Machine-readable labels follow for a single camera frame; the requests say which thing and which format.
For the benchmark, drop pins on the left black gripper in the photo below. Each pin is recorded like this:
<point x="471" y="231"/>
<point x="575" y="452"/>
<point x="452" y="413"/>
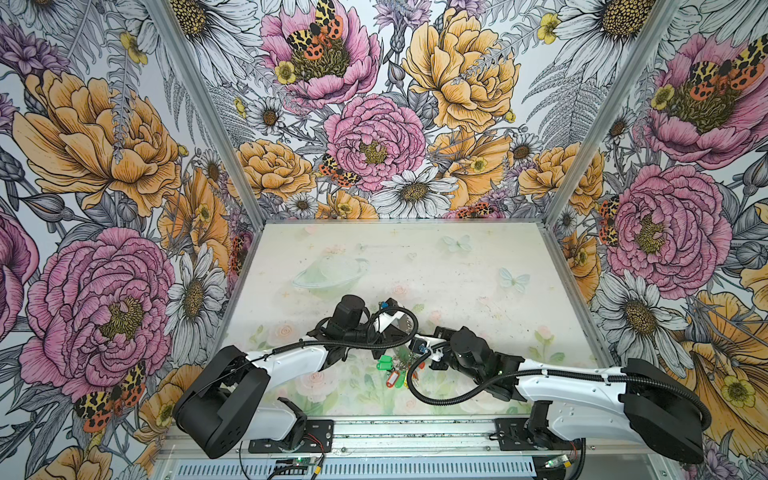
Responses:
<point x="389" y="335"/>

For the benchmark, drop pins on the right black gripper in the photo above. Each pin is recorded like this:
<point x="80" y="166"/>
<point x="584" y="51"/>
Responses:
<point x="443" y="333"/>

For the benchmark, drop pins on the green key tag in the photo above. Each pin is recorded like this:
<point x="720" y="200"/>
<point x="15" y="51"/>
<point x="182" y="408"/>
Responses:
<point x="385" y="363"/>

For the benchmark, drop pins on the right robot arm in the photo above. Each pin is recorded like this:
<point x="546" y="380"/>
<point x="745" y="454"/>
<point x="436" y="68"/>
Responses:
<point x="636" y="403"/>

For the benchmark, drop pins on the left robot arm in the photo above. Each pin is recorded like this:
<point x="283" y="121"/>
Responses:
<point x="223" y="408"/>

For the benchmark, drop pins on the green circuit board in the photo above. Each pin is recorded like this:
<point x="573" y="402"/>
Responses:
<point x="296" y="465"/>

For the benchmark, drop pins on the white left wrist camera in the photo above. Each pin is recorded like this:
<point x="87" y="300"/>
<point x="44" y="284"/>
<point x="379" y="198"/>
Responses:
<point x="391" y="318"/>

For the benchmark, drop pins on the aluminium front rail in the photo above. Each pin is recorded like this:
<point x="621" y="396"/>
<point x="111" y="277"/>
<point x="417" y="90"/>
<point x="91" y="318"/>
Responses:
<point x="405" y="437"/>

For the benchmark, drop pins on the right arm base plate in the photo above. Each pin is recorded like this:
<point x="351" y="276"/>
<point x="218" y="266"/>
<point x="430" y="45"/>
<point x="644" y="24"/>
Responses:
<point x="514" y="434"/>

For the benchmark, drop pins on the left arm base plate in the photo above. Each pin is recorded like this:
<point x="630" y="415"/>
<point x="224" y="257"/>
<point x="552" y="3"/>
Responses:
<point x="314" y="436"/>

